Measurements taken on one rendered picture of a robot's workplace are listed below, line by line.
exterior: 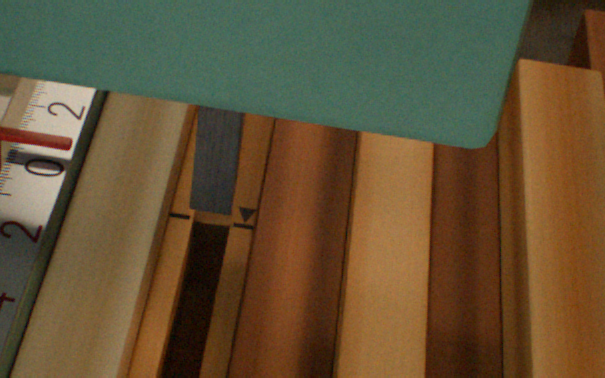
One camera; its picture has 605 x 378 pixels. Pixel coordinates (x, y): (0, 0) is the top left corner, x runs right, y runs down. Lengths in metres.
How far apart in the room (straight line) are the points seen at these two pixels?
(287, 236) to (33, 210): 0.05
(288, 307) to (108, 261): 0.04
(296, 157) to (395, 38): 0.09
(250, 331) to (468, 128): 0.07
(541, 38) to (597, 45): 0.12
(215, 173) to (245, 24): 0.07
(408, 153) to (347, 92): 0.08
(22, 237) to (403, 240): 0.08
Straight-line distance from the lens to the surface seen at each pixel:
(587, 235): 0.27
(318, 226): 0.30
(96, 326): 0.27
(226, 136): 0.28
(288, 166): 0.31
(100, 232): 0.28
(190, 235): 0.30
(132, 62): 0.23
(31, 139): 0.29
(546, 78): 0.31
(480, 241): 0.29
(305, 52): 0.22
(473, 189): 0.31
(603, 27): 0.35
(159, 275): 0.29
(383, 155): 0.30
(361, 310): 0.27
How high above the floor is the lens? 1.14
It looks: 41 degrees down
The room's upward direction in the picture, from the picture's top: 9 degrees clockwise
